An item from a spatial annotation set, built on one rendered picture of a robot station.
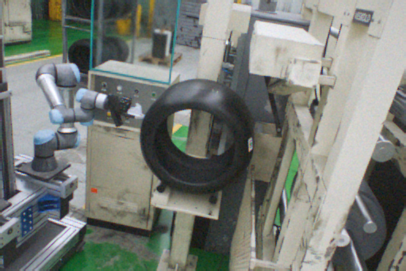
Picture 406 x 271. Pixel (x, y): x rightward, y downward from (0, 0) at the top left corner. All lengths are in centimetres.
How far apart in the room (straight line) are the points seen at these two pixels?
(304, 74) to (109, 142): 169
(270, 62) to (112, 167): 167
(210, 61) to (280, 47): 72
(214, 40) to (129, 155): 109
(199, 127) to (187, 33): 951
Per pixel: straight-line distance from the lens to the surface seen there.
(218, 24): 195
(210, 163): 206
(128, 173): 268
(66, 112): 191
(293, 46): 134
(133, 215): 287
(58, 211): 246
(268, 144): 204
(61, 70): 221
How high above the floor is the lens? 192
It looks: 23 degrees down
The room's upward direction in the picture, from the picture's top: 10 degrees clockwise
